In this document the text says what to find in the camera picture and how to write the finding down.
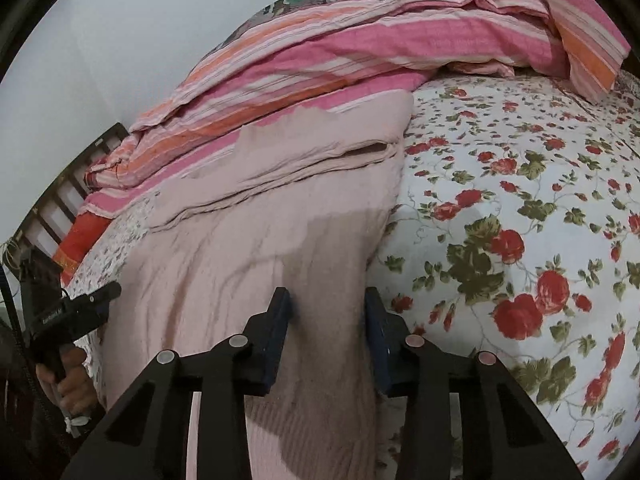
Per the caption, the pale pink knit sweater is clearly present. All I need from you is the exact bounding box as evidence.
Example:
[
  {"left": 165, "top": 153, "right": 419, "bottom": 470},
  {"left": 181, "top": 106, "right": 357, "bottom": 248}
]
[{"left": 102, "top": 90, "right": 413, "bottom": 479}]

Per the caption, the person's left hand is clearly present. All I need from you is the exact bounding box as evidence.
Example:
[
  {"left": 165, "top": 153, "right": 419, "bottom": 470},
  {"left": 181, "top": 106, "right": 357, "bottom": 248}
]
[{"left": 36, "top": 346, "right": 98, "bottom": 416}]

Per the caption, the dark wooden headboard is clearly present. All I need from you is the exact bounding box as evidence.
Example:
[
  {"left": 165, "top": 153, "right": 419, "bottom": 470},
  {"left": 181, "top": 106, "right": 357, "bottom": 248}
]
[{"left": 6, "top": 122, "right": 128, "bottom": 262}]

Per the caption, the red orange pillow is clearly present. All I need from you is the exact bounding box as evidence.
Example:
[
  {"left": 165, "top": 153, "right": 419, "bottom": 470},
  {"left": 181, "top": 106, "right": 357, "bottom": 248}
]
[{"left": 52, "top": 212, "right": 112, "bottom": 285}]

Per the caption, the white red floral bedsheet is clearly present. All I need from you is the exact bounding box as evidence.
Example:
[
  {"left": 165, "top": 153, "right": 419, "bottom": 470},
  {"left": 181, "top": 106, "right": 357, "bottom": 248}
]
[{"left": 68, "top": 73, "right": 639, "bottom": 479}]

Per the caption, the pink orange striped blanket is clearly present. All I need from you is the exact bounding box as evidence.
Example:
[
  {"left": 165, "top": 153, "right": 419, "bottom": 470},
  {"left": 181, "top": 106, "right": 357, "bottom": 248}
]
[{"left": 82, "top": 0, "right": 630, "bottom": 218}]

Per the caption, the black cable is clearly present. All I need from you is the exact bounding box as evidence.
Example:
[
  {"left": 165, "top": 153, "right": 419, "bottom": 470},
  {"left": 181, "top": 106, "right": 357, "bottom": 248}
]
[{"left": 0, "top": 242, "right": 57, "bottom": 426}]

